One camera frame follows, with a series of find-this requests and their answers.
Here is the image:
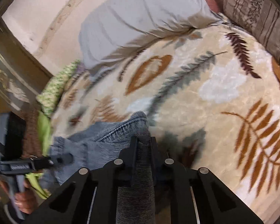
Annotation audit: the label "brown patterned cloth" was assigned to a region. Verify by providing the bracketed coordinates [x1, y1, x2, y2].
[21, 105, 45, 159]

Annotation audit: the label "lime green sheet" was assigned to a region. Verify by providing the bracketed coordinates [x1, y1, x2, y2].
[26, 111, 53, 199]

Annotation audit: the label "green patterned pillow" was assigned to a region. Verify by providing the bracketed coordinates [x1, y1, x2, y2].
[36, 59, 82, 116]

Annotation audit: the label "beige striped cushion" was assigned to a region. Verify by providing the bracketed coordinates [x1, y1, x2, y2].
[223, 0, 280, 71]

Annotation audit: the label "person's left hand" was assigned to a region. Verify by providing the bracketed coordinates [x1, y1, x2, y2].
[14, 179, 38, 214]

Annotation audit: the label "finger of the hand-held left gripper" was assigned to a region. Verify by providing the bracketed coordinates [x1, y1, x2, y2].
[49, 153, 74, 168]

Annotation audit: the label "grey-blue denim pants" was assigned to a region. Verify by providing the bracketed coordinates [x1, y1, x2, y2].
[41, 111, 155, 224]

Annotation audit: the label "leaf print blanket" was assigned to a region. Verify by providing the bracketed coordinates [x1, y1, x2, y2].
[49, 12, 280, 220]

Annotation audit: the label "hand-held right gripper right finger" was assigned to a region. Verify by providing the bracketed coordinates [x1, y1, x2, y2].
[150, 136, 264, 224]

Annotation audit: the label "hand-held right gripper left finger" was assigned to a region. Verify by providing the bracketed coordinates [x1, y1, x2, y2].
[26, 135, 138, 224]

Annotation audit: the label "wooden wardrobe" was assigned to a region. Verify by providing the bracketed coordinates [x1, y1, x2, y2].
[0, 21, 52, 131]

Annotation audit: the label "pale grey pillow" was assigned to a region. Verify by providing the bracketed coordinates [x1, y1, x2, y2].
[79, 0, 224, 70]

